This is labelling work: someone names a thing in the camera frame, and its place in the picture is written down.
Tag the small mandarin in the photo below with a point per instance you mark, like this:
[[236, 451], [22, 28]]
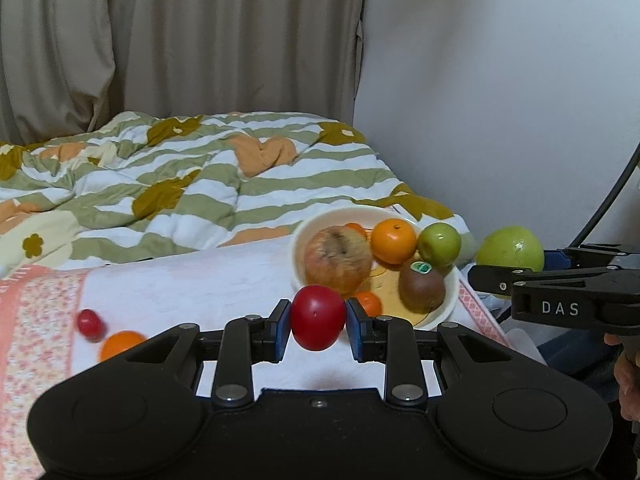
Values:
[[371, 304], [356, 229]]

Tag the green apple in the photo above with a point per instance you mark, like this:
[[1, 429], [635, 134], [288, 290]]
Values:
[[510, 247], [439, 244]]

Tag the striped floral blanket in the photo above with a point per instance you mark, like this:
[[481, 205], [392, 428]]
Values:
[[200, 185]]

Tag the large orange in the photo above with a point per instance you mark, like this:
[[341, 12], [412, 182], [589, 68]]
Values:
[[120, 345]]

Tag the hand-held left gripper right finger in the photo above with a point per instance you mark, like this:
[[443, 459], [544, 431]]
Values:
[[356, 333]]

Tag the cream ceramic bowl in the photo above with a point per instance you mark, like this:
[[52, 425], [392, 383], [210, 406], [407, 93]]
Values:
[[302, 245]]

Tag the beige curtain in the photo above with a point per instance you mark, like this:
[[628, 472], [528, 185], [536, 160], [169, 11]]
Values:
[[200, 35]]

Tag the brown kiwi with sticker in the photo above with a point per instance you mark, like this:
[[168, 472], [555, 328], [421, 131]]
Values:
[[421, 287]]

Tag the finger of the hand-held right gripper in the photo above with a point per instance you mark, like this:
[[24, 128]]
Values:
[[492, 277], [556, 260]]

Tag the medium orange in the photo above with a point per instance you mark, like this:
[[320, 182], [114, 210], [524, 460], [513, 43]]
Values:
[[393, 241]]

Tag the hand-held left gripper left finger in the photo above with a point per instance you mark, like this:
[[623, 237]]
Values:
[[283, 328]]

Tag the yellowish brown apple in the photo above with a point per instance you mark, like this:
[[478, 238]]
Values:
[[337, 260]]

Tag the dark cloth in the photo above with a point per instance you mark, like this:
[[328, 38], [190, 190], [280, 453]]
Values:
[[575, 362]]

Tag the red tomato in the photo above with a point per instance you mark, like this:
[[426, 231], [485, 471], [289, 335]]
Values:
[[318, 317], [90, 324]]

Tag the pink floral towel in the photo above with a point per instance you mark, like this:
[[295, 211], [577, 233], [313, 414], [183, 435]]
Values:
[[200, 290]]

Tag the person's right hand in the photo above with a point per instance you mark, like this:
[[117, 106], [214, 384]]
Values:
[[631, 390]]

